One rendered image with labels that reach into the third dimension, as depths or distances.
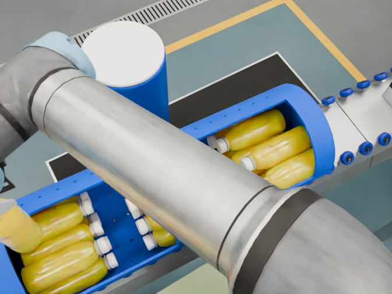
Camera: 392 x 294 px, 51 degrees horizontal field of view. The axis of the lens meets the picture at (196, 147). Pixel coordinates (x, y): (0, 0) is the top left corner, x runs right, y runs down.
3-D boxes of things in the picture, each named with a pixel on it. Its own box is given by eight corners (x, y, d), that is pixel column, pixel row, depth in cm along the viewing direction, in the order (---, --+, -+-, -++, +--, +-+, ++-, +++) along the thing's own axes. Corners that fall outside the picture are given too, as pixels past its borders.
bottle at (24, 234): (7, 227, 88) (-34, 196, 72) (40, 216, 90) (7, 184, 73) (11, 259, 85) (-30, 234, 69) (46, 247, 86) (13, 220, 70)
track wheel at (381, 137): (392, 131, 132) (387, 129, 133) (381, 136, 131) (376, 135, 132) (392, 143, 134) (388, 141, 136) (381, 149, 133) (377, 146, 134)
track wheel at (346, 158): (354, 150, 128) (350, 147, 130) (343, 156, 127) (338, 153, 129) (356, 162, 130) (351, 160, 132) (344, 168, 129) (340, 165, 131)
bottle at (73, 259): (16, 268, 94) (93, 231, 99) (24, 268, 101) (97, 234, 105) (27, 297, 93) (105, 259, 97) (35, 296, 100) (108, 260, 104)
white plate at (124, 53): (154, 14, 145) (154, 16, 146) (74, 27, 141) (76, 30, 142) (172, 76, 133) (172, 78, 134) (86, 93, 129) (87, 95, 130)
